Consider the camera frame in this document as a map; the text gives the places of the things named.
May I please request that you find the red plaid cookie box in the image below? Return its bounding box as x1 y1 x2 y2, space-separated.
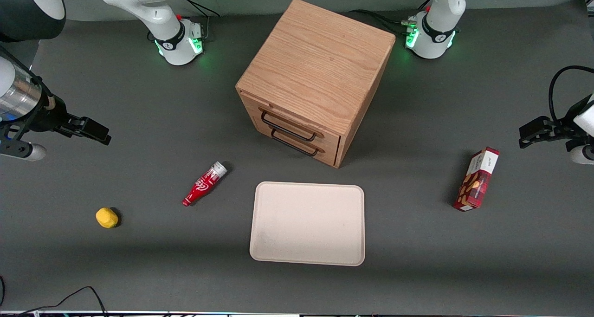
453 147 501 212

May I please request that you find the black looped gripper cable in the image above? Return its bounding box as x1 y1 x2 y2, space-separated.
548 65 594 123

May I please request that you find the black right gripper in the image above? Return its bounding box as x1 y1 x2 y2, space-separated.
0 87 112 162

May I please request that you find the black cable at arm base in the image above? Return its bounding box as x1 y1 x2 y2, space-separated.
175 0 221 40
348 0 434 28

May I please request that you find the wooden drawer cabinet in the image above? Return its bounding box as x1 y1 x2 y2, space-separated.
235 0 397 169

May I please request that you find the red cola bottle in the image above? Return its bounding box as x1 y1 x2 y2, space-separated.
181 162 229 207

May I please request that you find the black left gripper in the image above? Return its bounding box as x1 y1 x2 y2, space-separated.
518 94 594 165

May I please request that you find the thin black cable on table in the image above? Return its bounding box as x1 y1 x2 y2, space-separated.
0 275 109 317

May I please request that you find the beige plastic tray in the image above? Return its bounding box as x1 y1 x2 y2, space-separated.
249 181 366 267

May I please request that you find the wooden drawer with black handle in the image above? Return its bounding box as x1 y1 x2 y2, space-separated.
241 94 342 152
253 118 339 167

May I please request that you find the small yellow object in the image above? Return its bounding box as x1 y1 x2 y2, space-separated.
95 207 120 229

